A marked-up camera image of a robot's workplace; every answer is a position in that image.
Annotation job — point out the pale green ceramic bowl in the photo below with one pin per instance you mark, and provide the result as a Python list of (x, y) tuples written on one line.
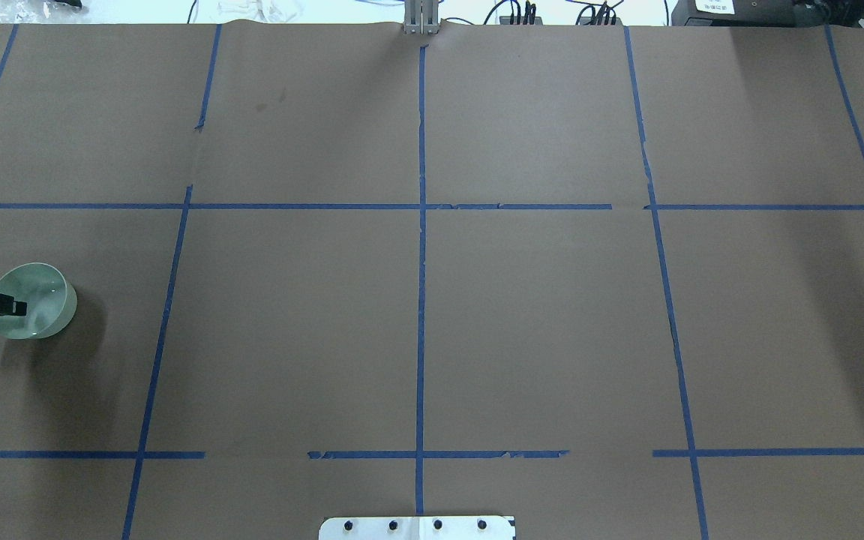
[(51, 301)]

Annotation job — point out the black printer box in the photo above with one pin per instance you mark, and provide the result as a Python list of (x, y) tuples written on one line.
[(784, 14)]

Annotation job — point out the black power strip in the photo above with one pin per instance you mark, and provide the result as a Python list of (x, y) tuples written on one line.
[(597, 14), (520, 13)]

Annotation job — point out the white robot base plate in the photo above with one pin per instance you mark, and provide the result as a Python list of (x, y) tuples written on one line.
[(420, 527)]

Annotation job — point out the aluminium frame post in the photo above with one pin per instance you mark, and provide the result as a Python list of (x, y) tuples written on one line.
[(421, 17)]

